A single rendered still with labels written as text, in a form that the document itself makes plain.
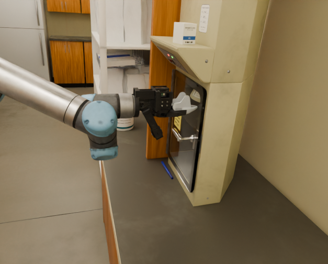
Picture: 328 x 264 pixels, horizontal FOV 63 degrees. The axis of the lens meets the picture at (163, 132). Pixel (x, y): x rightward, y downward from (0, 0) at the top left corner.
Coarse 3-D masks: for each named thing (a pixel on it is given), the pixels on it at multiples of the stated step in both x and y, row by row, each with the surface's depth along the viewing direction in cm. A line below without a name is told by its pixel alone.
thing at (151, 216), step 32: (128, 160) 127; (160, 160) 129; (128, 192) 105; (160, 192) 106; (256, 192) 110; (128, 224) 90; (160, 224) 91; (192, 224) 92; (224, 224) 92; (256, 224) 94; (288, 224) 95; (128, 256) 78; (160, 256) 79; (192, 256) 80; (224, 256) 80; (256, 256) 81; (288, 256) 82; (320, 256) 83
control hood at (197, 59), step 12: (156, 36) 100; (168, 48) 81; (180, 48) 74; (192, 48) 74; (204, 48) 75; (168, 60) 105; (180, 60) 80; (192, 60) 76; (204, 60) 77; (192, 72) 80; (204, 72) 78
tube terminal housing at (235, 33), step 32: (192, 0) 89; (224, 0) 71; (256, 0) 74; (224, 32) 75; (256, 32) 84; (224, 64) 79; (224, 96) 84; (224, 128) 89; (224, 160) 95; (192, 192) 100; (224, 192) 108
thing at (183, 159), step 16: (176, 80) 105; (192, 80) 91; (176, 96) 106; (192, 96) 91; (192, 112) 92; (176, 128) 109; (192, 128) 92; (176, 144) 110; (192, 144) 93; (176, 160) 111; (192, 160) 94; (192, 176) 95
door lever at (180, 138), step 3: (174, 129) 97; (174, 132) 96; (177, 132) 95; (177, 135) 93; (180, 135) 93; (192, 135) 92; (177, 138) 92; (180, 138) 91; (183, 138) 91; (186, 138) 92; (189, 138) 92; (192, 138) 92; (180, 141) 92; (192, 141) 93
